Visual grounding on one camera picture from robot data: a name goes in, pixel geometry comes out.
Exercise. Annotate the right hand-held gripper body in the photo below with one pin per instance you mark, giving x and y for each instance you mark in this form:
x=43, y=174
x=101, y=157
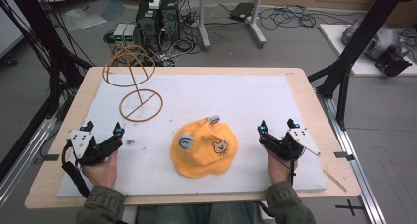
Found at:
x=288, y=145

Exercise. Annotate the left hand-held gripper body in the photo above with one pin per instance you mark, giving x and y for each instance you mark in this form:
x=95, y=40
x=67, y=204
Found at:
x=86, y=152

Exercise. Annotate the person's left hand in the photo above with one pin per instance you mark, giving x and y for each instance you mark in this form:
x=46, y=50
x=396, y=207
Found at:
x=101, y=173

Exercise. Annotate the person's right hand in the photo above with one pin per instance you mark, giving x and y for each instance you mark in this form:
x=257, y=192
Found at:
x=278, y=171

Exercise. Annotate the thin wooden stick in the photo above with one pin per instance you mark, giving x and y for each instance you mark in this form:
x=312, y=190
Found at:
x=334, y=180

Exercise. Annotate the white foam mat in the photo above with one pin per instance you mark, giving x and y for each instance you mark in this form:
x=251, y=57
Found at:
x=209, y=96

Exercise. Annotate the yellow bucket hat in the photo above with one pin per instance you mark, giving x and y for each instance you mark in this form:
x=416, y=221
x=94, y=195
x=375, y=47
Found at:
x=205, y=152

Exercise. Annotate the black tape cross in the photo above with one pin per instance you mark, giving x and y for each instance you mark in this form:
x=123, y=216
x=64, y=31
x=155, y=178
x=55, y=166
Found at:
x=349, y=207

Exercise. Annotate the white floor board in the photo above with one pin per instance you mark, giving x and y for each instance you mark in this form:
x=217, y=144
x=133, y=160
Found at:
x=334, y=40

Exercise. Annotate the small grey power box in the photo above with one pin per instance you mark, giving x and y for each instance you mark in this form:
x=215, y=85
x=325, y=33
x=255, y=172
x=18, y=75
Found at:
x=130, y=34
x=119, y=34

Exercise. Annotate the white metal table stand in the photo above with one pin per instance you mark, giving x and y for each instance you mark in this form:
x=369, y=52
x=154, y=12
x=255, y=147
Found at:
x=255, y=24

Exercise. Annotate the person's legs in jeans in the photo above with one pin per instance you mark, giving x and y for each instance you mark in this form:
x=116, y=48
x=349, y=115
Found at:
x=203, y=214

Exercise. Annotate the black computer tower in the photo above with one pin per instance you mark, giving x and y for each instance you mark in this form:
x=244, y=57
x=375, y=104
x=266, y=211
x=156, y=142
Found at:
x=170, y=17
x=147, y=24

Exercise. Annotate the black device on board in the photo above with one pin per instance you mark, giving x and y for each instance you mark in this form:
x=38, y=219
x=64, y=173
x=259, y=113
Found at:
x=391, y=63

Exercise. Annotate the flat black box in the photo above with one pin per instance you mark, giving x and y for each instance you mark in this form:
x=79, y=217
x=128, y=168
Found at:
x=242, y=11

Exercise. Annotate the grey rounded device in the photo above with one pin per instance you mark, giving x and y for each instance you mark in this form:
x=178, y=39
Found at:
x=380, y=40

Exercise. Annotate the white box on computer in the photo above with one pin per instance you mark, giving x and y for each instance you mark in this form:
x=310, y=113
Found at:
x=155, y=2

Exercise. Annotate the aluminium rail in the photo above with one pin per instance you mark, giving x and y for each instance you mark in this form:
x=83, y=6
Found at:
x=354, y=158
x=23, y=158

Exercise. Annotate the black metal frame post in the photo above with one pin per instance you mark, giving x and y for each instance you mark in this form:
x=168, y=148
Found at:
x=42, y=37
x=360, y=44

